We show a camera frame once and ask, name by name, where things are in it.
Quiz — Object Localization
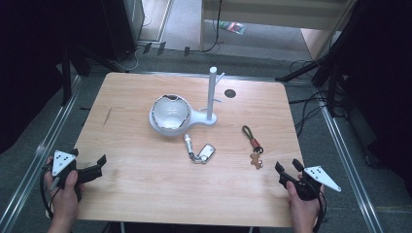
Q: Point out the light wooden desk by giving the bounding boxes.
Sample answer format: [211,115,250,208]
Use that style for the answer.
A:
[199,0,361,61]

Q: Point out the colourful packet on floor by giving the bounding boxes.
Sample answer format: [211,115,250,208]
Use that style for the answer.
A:
[219,20,247,36]

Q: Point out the silver keychain with key fob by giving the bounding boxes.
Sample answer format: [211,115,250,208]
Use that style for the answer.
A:
[183,133,217,165]

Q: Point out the black cabinet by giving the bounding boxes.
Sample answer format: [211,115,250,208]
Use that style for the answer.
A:
[100,0,146,62]

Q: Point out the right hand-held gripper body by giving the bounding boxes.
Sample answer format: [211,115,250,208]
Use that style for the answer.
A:
[279,165,342,202]

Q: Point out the person's left hand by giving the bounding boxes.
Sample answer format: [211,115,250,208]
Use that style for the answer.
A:
[44,156,86,227]

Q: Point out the black floor cables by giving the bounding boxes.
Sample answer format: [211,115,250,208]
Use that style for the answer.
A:
[287,59,338,139]

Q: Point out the white stand with pegged pole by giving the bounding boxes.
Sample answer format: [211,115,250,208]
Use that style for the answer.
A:
[148,66,226,137]

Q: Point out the green strap keychain with gingerbread figure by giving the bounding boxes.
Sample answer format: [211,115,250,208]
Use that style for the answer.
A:
[241,124,265,171]

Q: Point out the person's right hand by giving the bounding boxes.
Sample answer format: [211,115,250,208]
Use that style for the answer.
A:
[286,174,326,229]

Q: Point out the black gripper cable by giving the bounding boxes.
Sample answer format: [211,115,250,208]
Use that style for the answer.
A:
[39,163,62,221]
[312,188,328,233]

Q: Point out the black hanging cable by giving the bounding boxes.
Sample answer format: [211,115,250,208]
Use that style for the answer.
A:
[190,0,224,54]

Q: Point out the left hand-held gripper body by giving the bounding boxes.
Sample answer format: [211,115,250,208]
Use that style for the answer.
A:
[42,149,103,202]

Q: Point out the aluminium floor rail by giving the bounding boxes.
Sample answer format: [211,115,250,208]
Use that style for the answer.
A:
[0,75,84,233]
[315,86,385,233]

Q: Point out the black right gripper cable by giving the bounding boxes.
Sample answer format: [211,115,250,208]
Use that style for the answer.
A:
[312,188,328,233]

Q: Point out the black metal stand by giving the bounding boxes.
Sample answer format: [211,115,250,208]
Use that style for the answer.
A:
[59,45,130,107]
[275,0,367,118]

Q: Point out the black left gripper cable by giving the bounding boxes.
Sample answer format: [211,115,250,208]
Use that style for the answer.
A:
[39,163,62,221]

